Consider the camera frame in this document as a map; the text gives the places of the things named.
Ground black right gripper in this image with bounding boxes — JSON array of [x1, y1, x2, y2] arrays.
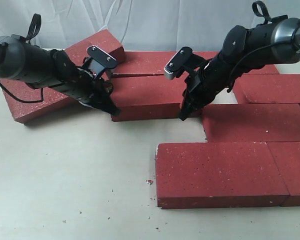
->
[[178, 52, 240, 121]]

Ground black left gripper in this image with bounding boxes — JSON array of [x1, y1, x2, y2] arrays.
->
[[52, 68, 121, 116]]

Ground small red brick top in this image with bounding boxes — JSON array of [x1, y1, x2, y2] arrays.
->
[[85, 29, 126, 64]]

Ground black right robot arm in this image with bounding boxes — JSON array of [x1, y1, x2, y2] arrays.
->
[[178, 17, 300, 121]]

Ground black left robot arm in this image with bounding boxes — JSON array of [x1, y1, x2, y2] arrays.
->
[[0, 35, 121, 116]]

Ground red brick front large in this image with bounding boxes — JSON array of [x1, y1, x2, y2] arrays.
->
[[155, 142, 289, 209]]

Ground white fabric backdrop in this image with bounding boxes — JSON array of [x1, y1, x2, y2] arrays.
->
[[0, 0, 263, 51]]

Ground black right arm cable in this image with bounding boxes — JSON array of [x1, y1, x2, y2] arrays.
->
[[226, 39, 300, 94]]

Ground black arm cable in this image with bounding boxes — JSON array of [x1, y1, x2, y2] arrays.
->
[[226, 39, 300, 94], [0, 13, 45, 104]]

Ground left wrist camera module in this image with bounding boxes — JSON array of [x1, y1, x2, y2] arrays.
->
[[87, 45, 118, 70]]

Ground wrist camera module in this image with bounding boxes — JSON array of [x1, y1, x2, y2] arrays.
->
[[163, 46, 193, 80], [87, 45, 118, 70]]

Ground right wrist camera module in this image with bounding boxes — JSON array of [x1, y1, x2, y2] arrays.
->
[[163, 46, 193, 80]]

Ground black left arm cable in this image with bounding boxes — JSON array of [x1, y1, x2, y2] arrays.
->
[[0, 13, 45, 104]]

